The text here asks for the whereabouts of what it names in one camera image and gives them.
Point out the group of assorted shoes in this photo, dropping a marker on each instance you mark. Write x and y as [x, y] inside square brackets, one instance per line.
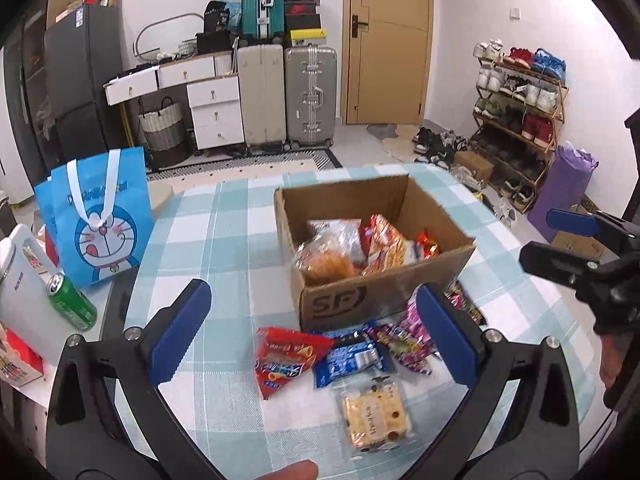
[520, 95]

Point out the black and white rug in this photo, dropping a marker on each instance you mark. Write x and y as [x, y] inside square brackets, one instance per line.
[240, 165]

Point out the beige floor mat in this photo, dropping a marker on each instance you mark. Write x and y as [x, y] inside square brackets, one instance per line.
[397, 147]

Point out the green drink can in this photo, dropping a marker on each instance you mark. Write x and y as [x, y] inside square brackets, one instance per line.
[72, 302]

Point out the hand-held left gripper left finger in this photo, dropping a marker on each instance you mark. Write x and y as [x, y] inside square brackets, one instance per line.
[180, 330]

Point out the black glass cabinet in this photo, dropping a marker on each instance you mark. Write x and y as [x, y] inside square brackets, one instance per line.
[25, 100]

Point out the white electric kettle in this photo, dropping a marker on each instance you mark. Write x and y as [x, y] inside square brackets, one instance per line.
[25, 300]

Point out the dark colourful snack packet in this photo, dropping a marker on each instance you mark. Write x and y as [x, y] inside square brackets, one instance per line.
[467, 305]

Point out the wooden shoe rack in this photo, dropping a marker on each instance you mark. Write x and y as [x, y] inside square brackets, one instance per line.
[560, 110]

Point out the white drawer desk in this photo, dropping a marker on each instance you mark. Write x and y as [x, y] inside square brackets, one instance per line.
[215, 115]

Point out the dark grey fridge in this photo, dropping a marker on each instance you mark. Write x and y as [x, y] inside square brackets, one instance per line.
[82, 75]

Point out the white side cabinet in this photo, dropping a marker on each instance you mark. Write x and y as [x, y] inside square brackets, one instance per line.
[107, 310]

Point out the small red snack packet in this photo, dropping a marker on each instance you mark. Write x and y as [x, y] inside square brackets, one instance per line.
[427, 247]

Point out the silver suitcase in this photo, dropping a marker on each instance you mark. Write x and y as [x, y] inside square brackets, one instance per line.
[310, 95]

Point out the yellow and black box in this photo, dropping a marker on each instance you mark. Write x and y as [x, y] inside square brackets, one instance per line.
[307, 37]

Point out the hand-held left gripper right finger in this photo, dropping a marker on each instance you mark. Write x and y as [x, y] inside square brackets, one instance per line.
[450, 332]

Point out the blue snack packet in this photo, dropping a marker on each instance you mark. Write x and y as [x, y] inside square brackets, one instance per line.
[345, 360]

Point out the beige suitcase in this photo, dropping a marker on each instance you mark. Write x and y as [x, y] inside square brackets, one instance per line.
[262, 95]

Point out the blue cartoon tote bag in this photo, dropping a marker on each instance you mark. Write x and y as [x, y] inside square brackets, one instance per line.
[110, 240]

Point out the pile of dark shoes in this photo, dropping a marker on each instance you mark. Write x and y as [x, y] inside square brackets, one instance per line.
[440, 145]

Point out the red triangular snack bag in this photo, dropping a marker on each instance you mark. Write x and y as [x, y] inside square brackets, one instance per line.
[285, 360]

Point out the person's right hand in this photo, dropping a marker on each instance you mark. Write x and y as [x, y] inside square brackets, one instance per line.
[611, 360]

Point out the multicoloured candy packet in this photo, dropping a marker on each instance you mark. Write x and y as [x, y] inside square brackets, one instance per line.
[400, 349]

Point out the grey door mat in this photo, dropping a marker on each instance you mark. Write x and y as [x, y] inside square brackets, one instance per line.
[382, 131]

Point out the purple rolled mat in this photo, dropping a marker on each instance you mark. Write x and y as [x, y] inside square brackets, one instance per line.
[562, 195]

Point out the yellow cake packet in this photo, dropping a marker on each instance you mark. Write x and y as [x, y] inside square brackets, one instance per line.
[375, 415]

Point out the orange noodle snack bag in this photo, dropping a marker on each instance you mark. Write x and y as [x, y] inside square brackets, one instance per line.
[320, 262]

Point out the woven laundry basket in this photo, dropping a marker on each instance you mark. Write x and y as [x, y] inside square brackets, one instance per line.
[162, 132]

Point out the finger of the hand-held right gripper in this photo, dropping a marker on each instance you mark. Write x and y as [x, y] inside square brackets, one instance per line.
[570, 221]
[550, 260]

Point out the checkered teal tablecloth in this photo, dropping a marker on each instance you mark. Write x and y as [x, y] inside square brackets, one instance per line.
[225, 220]

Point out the small plain cardboard box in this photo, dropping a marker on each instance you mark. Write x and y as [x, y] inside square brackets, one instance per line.
[472, 165]

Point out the wooden door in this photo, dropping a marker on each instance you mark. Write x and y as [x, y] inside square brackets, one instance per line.
[387, 45]

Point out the red and white box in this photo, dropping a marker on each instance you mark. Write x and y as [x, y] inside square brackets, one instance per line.
[20, 360]

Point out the brown cardboard box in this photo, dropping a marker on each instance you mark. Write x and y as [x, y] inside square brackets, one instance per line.
[350, 305]

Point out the red gridded snack packet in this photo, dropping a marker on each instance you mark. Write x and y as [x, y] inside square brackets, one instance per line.
[385, 245]

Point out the stack of black shoe boxes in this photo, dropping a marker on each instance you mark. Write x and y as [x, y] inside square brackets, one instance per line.
[302, 10]

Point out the person's left hand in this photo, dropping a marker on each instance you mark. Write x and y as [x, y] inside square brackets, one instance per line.
[290, 472]

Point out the small white basket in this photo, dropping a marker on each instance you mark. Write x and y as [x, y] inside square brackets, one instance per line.
[187, 48]

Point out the printed cardboard floor box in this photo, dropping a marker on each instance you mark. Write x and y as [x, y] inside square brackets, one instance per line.
[580, 245]

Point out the black bag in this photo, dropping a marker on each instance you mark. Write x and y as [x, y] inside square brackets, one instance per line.
[215, 17]

